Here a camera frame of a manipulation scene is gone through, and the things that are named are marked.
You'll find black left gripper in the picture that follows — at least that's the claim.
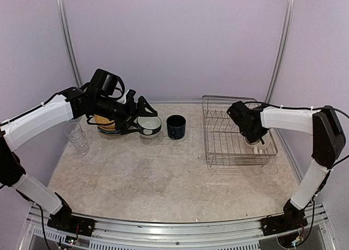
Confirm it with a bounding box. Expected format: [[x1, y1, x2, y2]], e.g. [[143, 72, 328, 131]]
[[94, 94, 158, 135]]

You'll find dark teal bowl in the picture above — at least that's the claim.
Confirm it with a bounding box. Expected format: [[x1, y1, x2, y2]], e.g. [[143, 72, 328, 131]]
[[137, 117, 162, 132]]

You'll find white ceramic mug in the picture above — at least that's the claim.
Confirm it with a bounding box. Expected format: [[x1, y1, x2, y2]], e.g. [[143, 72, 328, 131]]
[[244, 133, 271, 154]]

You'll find dark blue mug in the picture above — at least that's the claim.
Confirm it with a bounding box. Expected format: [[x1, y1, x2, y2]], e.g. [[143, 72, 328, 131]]
[[166, 115, 186, 140]]

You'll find clear drinking glass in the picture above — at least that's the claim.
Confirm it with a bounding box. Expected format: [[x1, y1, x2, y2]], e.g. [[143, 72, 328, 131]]
[[70, 136, 89, 155], [64, 122, 85, 143]]

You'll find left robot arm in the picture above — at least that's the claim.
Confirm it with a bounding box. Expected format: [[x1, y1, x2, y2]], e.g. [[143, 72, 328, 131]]
[[1, 83, 158, 232]]

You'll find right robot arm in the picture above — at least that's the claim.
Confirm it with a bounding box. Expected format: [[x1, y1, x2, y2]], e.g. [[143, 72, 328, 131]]
[[227, 101, 346, 235]]

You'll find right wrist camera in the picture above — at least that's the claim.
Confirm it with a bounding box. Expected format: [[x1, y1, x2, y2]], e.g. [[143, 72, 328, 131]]
[[227, 101, 250, 125]]

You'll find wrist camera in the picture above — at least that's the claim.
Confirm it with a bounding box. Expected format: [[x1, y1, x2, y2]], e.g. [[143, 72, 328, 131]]
[[227, 101, 250, 125], [86, 69, 136, 104]]

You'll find wire metal dish rack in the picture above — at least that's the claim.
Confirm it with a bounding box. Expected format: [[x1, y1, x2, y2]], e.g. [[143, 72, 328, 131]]
[[202, 95, 278, 168]]

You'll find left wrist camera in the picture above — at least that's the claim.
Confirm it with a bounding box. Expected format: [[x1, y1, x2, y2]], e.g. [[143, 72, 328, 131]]
[[86, 69, 136, 104]]

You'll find front aluminium rail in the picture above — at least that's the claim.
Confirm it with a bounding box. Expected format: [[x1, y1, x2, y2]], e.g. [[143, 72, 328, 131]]
[[19, 205, 336, 249]]

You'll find right aluminium frame post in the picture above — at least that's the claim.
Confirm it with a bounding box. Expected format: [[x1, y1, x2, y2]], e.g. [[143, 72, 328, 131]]
[[265, 0, 295, 103]]

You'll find aluminium frame post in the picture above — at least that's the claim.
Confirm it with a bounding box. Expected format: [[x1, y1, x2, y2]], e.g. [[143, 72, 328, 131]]
[[265, 0, 295, 103], [56, 0, 83, 87]]

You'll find left aluminium frame post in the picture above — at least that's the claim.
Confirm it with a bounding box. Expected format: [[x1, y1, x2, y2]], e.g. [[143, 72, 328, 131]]
[[56, 0, 83, 87]]

